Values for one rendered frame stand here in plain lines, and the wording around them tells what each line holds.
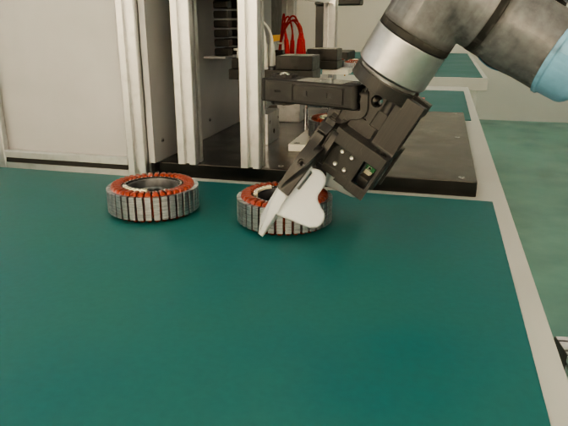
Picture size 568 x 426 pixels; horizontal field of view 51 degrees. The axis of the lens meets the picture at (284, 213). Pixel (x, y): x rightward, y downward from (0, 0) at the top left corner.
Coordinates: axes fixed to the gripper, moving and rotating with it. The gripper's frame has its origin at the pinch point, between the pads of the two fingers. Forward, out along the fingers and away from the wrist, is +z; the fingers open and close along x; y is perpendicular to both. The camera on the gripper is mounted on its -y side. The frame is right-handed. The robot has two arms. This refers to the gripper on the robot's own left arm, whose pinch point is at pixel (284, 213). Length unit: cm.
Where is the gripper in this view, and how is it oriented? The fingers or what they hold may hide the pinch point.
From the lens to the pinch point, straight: 69.7
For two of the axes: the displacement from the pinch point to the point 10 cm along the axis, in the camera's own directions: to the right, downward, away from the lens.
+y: 7.8, 5.9, -2.0
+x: 4.4, -2.8, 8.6
